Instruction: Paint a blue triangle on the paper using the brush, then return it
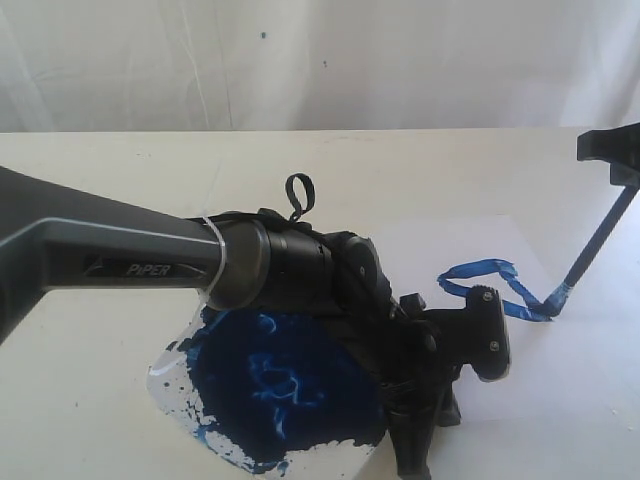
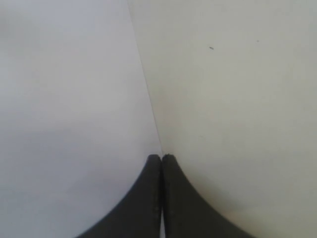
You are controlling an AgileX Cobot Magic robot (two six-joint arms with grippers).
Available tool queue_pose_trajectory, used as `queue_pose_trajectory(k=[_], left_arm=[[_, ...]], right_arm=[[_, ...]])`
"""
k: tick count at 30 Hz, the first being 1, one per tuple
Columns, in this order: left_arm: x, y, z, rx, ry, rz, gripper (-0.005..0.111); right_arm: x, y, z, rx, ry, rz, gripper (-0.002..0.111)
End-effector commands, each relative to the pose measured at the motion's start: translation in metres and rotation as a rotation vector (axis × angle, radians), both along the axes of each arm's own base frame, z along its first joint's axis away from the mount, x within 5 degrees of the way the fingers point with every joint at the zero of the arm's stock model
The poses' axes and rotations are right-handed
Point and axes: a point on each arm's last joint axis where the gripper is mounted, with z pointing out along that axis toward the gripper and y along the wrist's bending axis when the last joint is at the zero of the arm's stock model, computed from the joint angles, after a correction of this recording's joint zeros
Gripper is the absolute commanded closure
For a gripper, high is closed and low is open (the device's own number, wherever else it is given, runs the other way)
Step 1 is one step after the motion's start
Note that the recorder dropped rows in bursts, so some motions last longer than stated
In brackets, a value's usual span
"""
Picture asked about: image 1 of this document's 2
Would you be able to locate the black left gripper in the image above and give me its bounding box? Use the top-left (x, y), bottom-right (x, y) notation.
top-left (259, 209), bottom-right (480, 475)

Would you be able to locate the white square paint plate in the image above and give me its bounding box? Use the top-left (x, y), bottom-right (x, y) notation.
top-left (146, 307), bottom-right (386, 479)

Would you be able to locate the white zip tie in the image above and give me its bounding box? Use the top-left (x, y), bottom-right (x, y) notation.
top-left (199, 214), bottom-right (227, 306)

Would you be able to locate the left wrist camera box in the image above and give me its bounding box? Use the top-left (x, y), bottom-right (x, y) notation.
top-left (465, 285), bottom-right (511, 382)

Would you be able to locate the black strap loop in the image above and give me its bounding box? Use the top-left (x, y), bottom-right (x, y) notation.
top-left (284, 172), bottom-right (315, 222)

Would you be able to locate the white paper sheet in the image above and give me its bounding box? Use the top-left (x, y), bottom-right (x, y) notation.
top-left (372, 215), bottom-right (599, 423)

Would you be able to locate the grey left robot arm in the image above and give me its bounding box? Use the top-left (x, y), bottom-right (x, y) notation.
top-left (1, 169), bottom-right (509, 479)

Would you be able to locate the black paintbrush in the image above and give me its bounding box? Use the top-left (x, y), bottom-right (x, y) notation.
top-left (539, 186), bottom-right (639, 318)

